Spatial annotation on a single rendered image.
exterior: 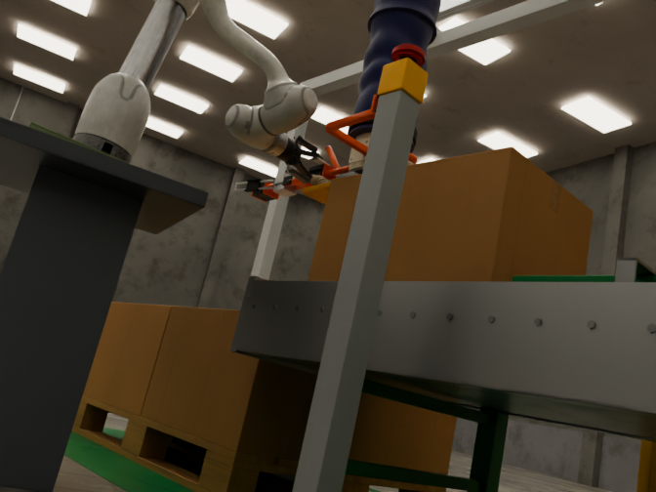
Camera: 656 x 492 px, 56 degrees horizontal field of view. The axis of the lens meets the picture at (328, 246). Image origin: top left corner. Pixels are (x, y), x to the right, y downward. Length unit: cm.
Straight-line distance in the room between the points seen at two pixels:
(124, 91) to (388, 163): 84
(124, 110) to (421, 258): 86
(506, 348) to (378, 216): 32
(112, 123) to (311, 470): 103
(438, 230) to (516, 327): 43
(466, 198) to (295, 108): 60
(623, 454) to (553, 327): 1141
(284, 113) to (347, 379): 94
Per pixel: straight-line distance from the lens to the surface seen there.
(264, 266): 552
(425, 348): 122
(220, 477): 188
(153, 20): 215
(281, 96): 183
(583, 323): 107
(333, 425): 110
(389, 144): 120
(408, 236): 153
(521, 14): 469
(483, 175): 146
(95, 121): 174
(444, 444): 251
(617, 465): 1253
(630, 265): 110
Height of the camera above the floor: 31
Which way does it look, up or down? 14 degrees up
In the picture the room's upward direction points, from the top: 13 degrees clockwise
